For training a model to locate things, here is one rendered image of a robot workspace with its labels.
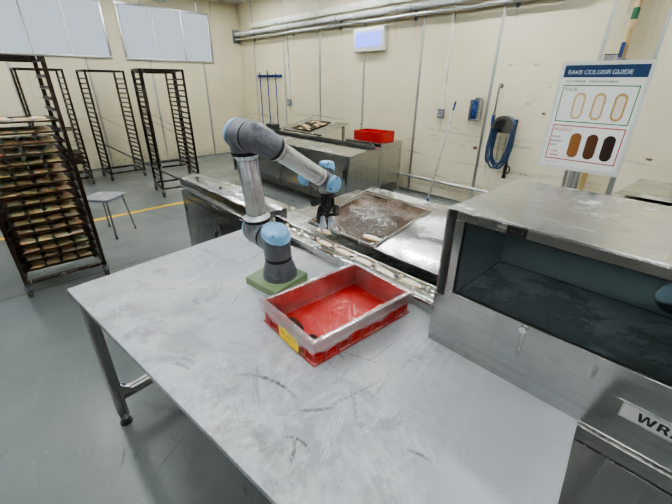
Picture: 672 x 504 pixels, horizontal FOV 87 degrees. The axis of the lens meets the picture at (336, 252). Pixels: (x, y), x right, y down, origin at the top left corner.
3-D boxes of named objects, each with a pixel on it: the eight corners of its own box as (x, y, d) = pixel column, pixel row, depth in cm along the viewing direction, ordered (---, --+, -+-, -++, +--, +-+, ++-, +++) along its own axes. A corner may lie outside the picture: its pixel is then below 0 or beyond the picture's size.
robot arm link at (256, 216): (259, 254, 153) (235, 122, 125) (242, 242, 163) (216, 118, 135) (282, 244, 160) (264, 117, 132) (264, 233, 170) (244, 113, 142)
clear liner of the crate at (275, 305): (259, 320, 132) (257, 298, 128) (354, 279, 161) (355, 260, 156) (313, 371, 109) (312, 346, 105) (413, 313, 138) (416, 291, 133)
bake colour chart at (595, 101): (536, 165, 174) (563, 61, 155) (537, 165, 175) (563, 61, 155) (617, 177, 153) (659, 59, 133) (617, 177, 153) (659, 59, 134)
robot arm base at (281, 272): (281, 287, 148) (278, 267, 144) (255, 276, 156) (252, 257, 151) (304, 271, 159) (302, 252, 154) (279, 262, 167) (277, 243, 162)
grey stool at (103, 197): (117, 239, 401) (106, 201, 381) (87, 238, 404) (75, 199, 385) (137, 228, 433) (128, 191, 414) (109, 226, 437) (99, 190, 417)
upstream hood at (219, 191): (180, 185, 296) (178, 174, 292) (201, 181, 307) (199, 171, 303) (263, 225, 214) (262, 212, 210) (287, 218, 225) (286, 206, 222)
